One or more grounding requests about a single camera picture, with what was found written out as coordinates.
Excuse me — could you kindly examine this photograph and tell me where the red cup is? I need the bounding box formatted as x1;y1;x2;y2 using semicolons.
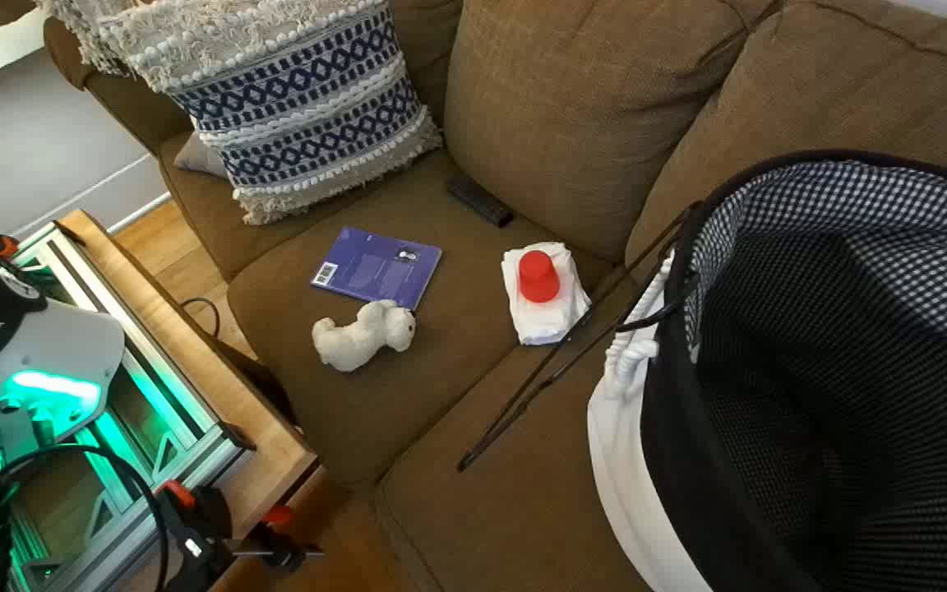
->
518;249;559;303

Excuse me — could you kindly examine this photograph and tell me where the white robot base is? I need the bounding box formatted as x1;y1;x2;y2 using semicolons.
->
0;207;128;501

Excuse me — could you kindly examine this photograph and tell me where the brown fabric sofa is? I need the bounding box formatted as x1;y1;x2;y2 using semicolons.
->
41;0;947;592

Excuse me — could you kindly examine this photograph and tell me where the white folded cloth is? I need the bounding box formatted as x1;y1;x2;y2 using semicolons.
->
499;240;590;345

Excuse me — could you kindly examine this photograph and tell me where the white plush toy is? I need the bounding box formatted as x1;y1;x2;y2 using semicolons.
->
308;299;418;371

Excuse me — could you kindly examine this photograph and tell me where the black remote control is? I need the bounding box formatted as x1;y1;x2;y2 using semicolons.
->
447;175;513;228

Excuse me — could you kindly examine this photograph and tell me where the blue book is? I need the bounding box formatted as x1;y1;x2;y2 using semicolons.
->
312;228;445;309

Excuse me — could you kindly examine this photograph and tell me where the blue white patterned pillow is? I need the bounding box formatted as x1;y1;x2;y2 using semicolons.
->
35;0;440;228

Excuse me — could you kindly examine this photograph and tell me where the black mesh laundry hamper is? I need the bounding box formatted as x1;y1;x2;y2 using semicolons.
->
584;151;947;592

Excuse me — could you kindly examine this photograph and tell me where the black orange clamp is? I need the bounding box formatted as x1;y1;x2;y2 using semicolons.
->
154;480;317;592

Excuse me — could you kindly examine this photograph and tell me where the wooden table with rail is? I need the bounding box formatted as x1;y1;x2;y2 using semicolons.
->
13;209;314;592

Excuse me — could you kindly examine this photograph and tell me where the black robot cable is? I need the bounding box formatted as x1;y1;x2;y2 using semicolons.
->
0;441;173;592

